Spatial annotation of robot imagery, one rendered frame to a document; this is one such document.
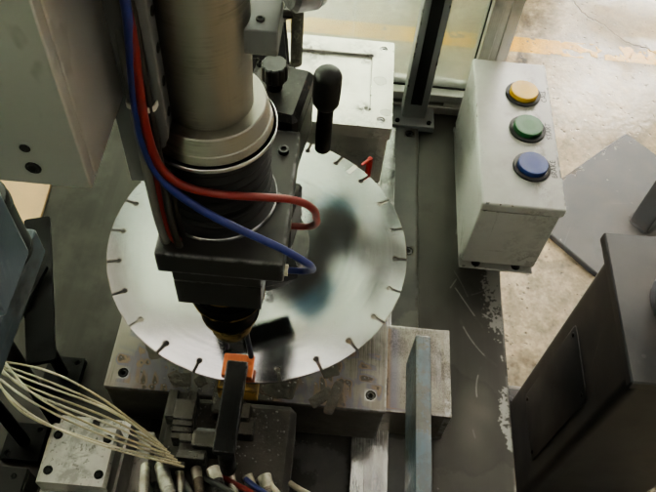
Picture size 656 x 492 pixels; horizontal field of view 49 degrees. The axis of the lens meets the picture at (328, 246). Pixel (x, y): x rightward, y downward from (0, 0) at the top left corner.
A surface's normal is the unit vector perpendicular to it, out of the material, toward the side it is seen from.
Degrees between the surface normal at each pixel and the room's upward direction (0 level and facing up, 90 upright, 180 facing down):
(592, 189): 0
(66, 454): 0
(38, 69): 90
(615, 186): 0
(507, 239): 90
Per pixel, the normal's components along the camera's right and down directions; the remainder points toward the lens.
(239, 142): 0.61, 0.50
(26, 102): -0.07, 0.81
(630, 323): 0.06, -0.57
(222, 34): 0.54, 0.71
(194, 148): -0.11, 0.64
